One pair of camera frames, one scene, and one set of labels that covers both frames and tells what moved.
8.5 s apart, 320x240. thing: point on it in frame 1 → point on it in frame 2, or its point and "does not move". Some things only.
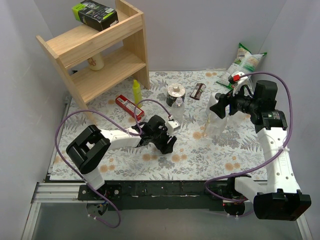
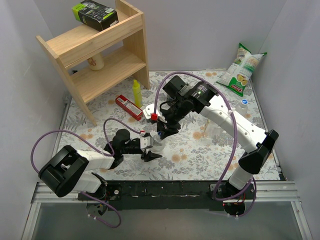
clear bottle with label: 215,125 does not move
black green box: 98,17 does not move
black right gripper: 225,104 → 167,124
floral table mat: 207,147 does not move
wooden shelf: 94,60 does not move
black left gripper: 164,141 → 144,150
